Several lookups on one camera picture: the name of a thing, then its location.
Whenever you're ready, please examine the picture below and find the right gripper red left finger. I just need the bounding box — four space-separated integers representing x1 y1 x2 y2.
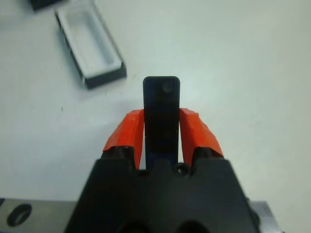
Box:
103 109 146 170

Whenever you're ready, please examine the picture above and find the shiny black box lid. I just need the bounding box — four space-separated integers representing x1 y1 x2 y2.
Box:
29 0 63 12

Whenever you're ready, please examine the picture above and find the black box base white insert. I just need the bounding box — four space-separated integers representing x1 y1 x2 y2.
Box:
53 3 127 90

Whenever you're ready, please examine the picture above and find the black camera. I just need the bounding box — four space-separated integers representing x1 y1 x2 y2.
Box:
142 76 181 170

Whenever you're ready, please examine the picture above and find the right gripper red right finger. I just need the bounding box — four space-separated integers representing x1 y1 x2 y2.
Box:
178 108 225 168

